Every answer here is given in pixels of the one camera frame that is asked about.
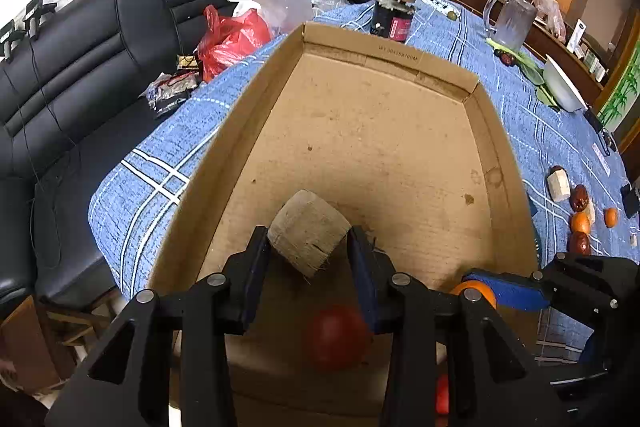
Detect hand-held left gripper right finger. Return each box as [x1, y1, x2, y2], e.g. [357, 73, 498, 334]
[347, 226, 576, 427]

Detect white bowl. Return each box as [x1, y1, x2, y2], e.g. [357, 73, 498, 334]
[542, 54, 590, 112]

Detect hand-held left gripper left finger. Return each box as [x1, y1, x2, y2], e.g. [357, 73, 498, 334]
[45, 226, 273, 427]

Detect red tomato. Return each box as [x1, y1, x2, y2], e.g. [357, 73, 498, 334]
[306, 304, 373, 373]

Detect clear packet with red wires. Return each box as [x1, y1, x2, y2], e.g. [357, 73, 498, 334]
[140, 72, 201, 115]

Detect black cylinder with pink label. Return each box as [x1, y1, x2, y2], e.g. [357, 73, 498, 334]
[370, 0, 417, 42]

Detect clear plastic bag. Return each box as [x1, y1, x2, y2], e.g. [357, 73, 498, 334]
[250, 0, 315, 35]

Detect white card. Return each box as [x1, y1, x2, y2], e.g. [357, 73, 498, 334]
[592, 142, 612, 175]

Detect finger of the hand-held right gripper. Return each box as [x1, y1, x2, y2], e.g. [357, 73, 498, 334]
[461, 252, 640, 338]

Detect green leaves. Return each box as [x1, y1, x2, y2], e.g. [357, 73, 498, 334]
[487, 38, 561, 108]

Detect white small box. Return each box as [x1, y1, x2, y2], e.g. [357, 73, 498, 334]
[567, 19, 587, 52]

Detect translucent plastic bag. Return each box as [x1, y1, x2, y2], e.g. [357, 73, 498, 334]
[522, 0, 567, 40]

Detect red plastic bag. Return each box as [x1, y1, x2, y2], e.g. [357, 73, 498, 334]
[196, 5, 273, 82]

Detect blue plaid tablecloth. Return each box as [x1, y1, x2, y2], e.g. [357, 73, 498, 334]
[89, 0, 640, 365]

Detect white plastic bag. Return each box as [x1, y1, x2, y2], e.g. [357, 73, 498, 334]
[225, 0, 261, 18]

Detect wooden stool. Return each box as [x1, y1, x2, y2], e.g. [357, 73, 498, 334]
[37, 292, 126, 358]

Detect black phone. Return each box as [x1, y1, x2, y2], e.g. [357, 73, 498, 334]
[584, 107, 618, 152]
[620, 182, 640, 218]

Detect black leather sofa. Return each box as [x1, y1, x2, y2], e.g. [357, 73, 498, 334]
[0, 0, 333, 303]

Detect black charger device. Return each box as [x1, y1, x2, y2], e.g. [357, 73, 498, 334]
[24, 0, 58, 38]
[0, 21, 28, 62]

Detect shallow cardboard box tray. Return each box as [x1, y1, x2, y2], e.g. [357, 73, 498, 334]
[147, 22, 543, 418]

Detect clear glass mug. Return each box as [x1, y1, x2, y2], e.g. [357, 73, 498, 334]
[482, 0, 537, 50]

